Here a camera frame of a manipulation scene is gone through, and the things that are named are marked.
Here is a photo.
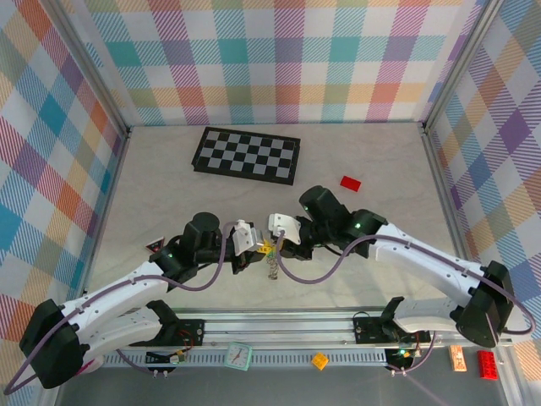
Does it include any metal keyring with small rings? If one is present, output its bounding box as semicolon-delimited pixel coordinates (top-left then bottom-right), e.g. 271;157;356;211
265;249;281;281

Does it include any red toy brick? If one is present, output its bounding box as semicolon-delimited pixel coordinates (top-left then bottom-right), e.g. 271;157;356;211
477;349;500;382

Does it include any small wooden block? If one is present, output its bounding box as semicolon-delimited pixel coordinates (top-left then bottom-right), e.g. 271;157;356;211
448;344;467;373

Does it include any grey slotted cable duct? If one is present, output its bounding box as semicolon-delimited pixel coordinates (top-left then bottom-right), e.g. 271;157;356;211
103;348;413;370

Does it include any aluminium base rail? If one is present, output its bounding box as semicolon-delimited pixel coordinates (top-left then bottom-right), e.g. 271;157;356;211
50;307;515;348

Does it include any aluminium side rail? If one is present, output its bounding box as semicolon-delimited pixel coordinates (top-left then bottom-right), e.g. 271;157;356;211
420;122;485;312
78;126;132;316

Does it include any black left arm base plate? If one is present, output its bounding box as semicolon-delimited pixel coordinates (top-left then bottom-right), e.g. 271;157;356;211
175;319;206;347

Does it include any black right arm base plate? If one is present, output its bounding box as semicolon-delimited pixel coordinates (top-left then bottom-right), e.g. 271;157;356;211
352;315;430;344

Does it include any black grey chessboard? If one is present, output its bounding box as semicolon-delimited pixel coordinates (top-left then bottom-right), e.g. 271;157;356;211
191;126;302;186

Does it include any teal toy clock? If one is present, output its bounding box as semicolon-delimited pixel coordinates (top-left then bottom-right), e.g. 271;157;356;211
223;341;254;372

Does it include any aluminium frame post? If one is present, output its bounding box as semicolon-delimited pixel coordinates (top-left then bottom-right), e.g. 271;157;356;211
420;0;508;134
40;0;132;139

